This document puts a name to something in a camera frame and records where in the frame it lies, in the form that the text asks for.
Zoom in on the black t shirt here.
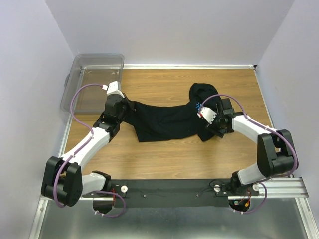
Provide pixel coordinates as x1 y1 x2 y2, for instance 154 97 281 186
124 83 218 142

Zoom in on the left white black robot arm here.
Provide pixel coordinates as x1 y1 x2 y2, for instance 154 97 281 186
41 93 134 207

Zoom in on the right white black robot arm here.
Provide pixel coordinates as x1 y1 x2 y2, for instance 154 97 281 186
197 98 298 196

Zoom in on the clear plastic bin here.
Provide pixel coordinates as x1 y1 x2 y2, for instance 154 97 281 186
60 53 125 115

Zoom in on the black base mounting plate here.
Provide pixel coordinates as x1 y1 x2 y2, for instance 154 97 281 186
112 179 259 208

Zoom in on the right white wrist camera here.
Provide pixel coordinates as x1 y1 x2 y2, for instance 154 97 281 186
197 107 217 124

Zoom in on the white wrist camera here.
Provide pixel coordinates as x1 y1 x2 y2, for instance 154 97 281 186
197 107 217 124
102 81 125 98

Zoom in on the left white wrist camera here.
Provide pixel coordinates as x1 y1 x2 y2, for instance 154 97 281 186
102 81 125 98

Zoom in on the aluminium frame rail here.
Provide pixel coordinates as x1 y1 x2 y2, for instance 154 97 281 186
41 177 310 200

